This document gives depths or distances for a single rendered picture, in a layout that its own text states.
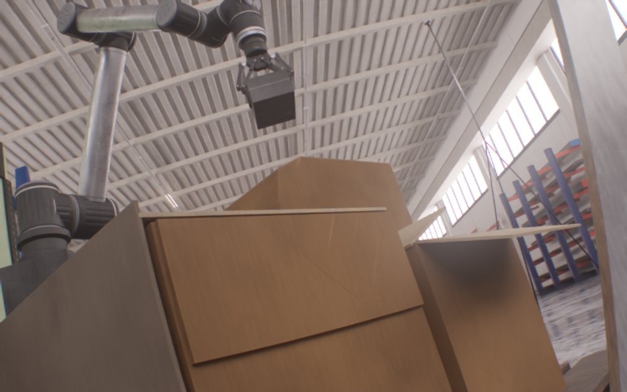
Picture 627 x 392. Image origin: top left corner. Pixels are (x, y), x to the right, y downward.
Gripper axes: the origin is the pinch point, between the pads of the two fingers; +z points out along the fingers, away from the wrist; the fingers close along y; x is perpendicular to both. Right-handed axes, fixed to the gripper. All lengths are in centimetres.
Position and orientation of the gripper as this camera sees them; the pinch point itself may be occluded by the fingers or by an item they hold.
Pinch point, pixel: (270, 96)
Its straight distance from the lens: 169.4
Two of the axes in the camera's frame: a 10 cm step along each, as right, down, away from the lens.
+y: 9.5, -2.9, 1.2
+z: 3.1, 9.1, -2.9
